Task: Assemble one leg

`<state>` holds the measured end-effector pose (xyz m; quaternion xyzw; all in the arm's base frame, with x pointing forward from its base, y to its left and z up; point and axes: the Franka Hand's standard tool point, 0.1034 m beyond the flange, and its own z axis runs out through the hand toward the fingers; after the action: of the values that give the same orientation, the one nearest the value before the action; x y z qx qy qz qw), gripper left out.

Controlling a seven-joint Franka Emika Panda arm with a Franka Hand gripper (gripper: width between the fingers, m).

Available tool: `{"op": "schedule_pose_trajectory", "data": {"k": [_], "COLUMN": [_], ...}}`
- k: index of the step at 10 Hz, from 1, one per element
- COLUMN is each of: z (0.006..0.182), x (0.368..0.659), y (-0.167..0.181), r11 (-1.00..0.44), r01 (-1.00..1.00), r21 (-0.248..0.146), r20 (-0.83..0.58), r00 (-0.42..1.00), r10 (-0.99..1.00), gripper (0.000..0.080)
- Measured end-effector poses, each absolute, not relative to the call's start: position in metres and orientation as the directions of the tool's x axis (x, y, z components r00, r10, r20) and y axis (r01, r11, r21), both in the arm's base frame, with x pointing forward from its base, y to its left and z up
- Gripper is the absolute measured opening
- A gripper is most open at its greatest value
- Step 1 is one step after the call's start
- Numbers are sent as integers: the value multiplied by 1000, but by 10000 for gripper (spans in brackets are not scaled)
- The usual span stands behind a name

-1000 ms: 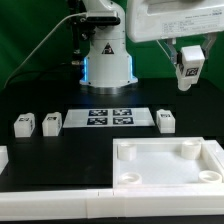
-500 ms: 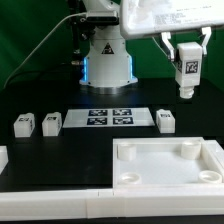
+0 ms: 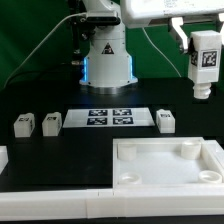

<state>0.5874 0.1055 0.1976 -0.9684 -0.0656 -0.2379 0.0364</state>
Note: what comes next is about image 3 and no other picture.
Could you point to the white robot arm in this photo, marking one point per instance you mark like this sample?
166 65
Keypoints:
198 26

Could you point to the white front fence bar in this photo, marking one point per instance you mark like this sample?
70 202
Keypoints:
107 203

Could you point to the white marker sheet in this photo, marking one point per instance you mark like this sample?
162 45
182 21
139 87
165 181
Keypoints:
112 117

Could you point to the grey base camera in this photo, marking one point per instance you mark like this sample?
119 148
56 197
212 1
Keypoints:
103 18

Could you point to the white left fence bar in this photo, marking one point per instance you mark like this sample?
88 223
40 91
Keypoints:
3 158

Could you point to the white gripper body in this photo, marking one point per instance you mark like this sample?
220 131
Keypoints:
143 13

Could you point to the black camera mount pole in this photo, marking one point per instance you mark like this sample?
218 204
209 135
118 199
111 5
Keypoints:
76 7

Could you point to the white square tabletop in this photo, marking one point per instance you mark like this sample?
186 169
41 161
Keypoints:
162 162

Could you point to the white fence bar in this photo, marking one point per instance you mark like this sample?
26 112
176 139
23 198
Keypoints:
107 203
3 158

